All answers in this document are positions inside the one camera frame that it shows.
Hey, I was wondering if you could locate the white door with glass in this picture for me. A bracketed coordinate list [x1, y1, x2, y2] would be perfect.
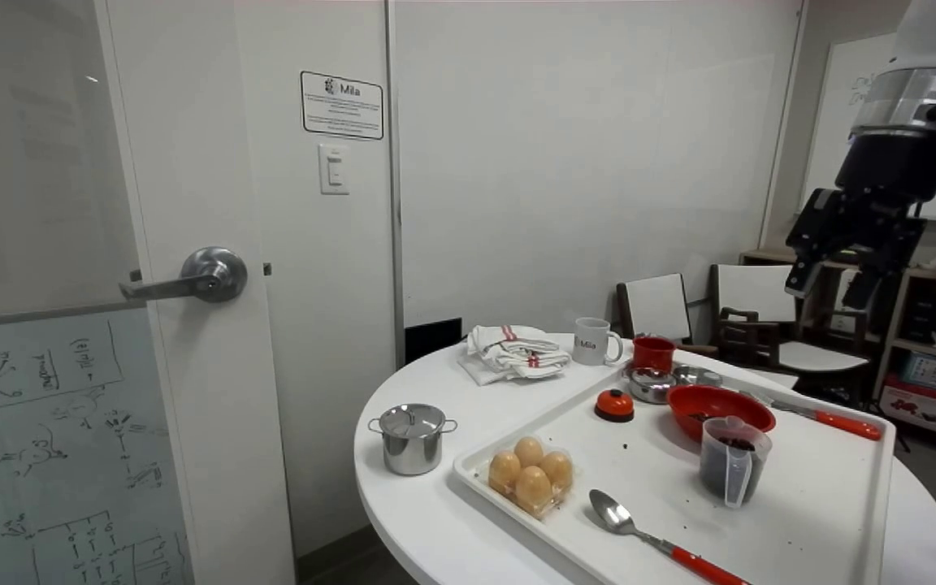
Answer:
[0, 0, 298, 585]

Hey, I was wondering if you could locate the spoon with orange handle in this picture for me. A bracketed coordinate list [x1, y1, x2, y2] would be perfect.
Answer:
[588, 488, 752, 585]

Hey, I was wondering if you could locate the whiteboard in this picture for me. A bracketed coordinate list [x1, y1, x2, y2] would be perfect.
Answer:
[799, 31, 936, 223]

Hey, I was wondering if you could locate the small steel bowl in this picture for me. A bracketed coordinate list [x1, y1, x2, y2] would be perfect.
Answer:
[673, 365, 724, 388]

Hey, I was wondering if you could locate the small steel pot with lid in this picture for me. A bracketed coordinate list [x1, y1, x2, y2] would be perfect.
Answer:
[625, 366, 678, 405]

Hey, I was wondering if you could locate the clear egg carton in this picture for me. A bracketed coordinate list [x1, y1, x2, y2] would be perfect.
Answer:
[487, 435, 576, 519]

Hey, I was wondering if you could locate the red bowl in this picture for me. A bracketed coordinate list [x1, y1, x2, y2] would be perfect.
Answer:
[666, 384, 778, 444]

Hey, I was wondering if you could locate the clear measuring jug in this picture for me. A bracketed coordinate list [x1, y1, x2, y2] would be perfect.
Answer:
[699, 415, 774, 509]

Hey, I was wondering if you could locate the steel pot with handles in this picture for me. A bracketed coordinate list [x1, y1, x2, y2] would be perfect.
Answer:
[367, 404, 459, 477]

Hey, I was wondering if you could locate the white wall sign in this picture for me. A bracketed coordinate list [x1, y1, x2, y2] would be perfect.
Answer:
[300, 71, 385, 141]

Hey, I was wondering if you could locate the silver door handle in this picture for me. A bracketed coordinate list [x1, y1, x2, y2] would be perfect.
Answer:
[118, 247, 249, 305]

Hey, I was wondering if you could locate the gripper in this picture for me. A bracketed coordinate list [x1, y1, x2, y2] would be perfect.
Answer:
[784, 132, 936, 312]

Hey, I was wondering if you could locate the white tray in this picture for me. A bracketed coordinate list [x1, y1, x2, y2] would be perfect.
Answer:
[453, 368, 898, 585]

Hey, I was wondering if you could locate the knife with orange handle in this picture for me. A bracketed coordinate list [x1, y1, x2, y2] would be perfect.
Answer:
[740, 389, 884, 442]

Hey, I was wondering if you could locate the wooden chair with white cushions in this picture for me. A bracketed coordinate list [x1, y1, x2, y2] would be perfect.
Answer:
[708, 263, 873, 401]
[615, 273, 718, 358]

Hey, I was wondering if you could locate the red and white box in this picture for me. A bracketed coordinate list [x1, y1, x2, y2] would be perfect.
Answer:
[879, 380, 936, 431]

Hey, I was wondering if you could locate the white light switch plate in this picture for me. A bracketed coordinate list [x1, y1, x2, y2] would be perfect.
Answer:
[318, 144, 351, 196]

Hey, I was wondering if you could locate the white cloth with red stripes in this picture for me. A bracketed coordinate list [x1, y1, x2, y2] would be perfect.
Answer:
[457, 324, 572, 387]

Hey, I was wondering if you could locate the orange desk bell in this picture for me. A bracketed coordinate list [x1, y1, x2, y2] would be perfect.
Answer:
[594, 388, 636, 423]

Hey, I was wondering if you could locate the white mug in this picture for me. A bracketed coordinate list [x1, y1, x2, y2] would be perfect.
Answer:
[572, 317, 625, 367]

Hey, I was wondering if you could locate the blue box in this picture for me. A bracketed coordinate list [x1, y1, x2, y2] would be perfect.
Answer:
[902, 353, 936, 389]

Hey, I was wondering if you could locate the red cup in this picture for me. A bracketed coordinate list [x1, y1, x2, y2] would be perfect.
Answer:
[631, 335, 677, 374]

